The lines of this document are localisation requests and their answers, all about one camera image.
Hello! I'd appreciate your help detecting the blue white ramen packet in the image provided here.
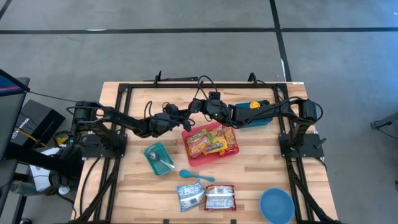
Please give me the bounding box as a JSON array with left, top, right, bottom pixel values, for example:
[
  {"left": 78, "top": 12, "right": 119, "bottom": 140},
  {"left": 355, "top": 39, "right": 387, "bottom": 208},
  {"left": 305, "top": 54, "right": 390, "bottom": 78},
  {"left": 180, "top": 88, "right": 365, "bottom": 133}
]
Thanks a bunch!
[{"left": 175, "top": 180, "right": 207, "bottom": 213}]

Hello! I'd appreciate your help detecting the blue bowl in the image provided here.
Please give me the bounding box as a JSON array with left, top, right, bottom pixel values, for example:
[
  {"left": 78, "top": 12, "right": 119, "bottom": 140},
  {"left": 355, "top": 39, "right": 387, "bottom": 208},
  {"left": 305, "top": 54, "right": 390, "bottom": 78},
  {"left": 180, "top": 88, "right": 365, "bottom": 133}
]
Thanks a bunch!
[{"left": 259, "top": 187, "right": 296, "bottom": 224}]

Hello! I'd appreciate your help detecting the teal plastic tray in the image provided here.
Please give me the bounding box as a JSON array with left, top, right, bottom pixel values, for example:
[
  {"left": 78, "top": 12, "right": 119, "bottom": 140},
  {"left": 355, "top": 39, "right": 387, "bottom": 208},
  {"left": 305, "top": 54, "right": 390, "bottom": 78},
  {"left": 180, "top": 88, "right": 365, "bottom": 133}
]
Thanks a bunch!
[{"left": 143, "top": 142, "right": 175, "bottom": 177}]

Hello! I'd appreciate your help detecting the black table frame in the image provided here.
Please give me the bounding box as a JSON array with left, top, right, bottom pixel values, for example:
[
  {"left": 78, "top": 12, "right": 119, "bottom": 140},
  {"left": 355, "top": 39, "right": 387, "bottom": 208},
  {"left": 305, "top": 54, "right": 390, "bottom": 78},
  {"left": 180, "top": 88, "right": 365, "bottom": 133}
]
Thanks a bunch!
[{"left": 70, "top": 81, "right": 340, "bottom": 224}]

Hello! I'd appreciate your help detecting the shrimp ramen packet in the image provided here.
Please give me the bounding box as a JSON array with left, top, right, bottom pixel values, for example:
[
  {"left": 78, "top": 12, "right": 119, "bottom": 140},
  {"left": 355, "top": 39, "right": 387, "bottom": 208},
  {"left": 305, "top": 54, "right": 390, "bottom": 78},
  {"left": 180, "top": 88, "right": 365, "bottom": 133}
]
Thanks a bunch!
[{"left": 185, "top": 128, "right": 210, "bottom": 159}]

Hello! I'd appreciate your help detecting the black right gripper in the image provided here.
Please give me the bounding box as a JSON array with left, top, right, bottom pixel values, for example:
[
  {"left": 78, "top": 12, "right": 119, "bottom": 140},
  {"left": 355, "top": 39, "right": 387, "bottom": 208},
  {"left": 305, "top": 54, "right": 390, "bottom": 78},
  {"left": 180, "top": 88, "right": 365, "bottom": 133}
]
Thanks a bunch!
[{"left": 188, "top": 91, "right": 233, "bottom": 126}]

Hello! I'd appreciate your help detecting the yellow cable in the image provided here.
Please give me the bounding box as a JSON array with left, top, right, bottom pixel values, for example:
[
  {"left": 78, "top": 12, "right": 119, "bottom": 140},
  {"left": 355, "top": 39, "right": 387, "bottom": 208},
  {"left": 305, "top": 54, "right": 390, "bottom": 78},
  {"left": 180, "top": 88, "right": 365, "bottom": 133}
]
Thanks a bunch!
[{"left": 17, "top": 128, "right": 48, "bottom": 147}]

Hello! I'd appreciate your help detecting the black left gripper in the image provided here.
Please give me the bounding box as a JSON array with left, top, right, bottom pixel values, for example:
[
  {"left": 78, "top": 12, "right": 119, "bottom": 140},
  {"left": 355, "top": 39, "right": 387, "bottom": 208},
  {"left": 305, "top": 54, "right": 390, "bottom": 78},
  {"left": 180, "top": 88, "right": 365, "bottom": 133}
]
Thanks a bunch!
[{"left": 148, "top": 103, "right": 196, "bottom": 138}]

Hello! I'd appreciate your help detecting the blue plastic bin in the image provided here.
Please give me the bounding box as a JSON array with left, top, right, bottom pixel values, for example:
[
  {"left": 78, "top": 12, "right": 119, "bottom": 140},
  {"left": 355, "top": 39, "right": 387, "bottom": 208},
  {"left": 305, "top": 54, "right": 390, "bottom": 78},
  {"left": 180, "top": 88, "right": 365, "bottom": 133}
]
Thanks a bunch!
[{"left": 235, "top": 100, "right": 276, "bottom": 129}]

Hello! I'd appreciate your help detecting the black equipment box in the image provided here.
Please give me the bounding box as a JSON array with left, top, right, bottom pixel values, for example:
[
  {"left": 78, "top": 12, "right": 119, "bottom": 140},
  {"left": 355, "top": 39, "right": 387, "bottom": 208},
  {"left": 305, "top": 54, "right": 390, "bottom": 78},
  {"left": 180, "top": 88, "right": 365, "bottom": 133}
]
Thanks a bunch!
[{"left": 10, "top": 99, "right": 67, "bottom": 147}]

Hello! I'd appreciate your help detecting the white paper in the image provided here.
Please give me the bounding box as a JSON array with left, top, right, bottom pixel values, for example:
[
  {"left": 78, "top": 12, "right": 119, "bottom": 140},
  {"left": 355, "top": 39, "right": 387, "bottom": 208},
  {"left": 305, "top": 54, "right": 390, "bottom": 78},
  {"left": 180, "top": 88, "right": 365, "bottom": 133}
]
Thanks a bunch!
[{"left": 29, "top": 147, "right": 60, "bottom": 192}]

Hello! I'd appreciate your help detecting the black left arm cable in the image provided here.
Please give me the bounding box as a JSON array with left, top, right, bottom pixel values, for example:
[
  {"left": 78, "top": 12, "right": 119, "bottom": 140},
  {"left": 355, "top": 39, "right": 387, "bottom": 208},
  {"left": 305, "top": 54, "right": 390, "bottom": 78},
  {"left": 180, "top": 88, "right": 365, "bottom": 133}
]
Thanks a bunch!
[{"left": 144, "top": 100, "right": 154, "bottom": 119}]

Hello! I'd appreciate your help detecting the computer monitor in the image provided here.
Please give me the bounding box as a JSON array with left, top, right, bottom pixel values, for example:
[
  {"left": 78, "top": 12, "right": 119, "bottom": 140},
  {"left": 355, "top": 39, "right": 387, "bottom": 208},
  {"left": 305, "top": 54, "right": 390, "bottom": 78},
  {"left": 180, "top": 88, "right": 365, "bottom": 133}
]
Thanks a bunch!
[{"left": 0, "top": 68, "right": 31, "bottom": 160}]

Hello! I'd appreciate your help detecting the metal spoon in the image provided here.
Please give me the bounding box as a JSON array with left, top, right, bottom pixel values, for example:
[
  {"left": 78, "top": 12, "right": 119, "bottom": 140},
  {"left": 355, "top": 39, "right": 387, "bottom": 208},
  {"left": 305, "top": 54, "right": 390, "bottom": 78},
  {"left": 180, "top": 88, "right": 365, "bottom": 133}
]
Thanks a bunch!
[{"left": 148, "top": 151, "right": 176, "bottom": 170}]

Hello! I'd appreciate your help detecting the red plastic tray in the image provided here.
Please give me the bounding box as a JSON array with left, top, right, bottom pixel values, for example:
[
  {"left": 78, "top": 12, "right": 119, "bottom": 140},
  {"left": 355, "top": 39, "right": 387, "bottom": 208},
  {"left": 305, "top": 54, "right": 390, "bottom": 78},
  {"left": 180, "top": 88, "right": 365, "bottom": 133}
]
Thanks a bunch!
[{"left": 181, "top": 121, "right": 241, "bottom": 167}]

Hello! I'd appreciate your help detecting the yellow ramen packet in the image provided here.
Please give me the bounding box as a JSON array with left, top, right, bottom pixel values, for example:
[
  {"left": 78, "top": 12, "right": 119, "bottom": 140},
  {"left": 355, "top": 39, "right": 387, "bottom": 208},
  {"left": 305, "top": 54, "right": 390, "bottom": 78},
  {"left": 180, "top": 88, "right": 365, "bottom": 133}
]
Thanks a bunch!
[{"left": 202, "top": 127, "right": 230, "bottom": 156}]

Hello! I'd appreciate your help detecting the blue plastic spoon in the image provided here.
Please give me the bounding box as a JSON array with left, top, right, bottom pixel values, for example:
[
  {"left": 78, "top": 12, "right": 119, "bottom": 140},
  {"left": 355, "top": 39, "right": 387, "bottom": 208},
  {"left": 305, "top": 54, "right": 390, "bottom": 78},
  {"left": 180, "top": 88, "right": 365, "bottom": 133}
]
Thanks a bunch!
[{"left": 178, "top": 169, "right": 216, "bottom": 183}]

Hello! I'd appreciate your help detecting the black floor cable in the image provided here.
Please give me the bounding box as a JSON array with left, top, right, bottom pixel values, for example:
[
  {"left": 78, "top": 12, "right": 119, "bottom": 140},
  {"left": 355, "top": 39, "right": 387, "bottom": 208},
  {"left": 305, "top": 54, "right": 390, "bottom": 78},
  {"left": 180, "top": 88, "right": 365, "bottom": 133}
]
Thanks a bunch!
[{"left": 29, "top": 91, "right": 78, "bottom": 103}]

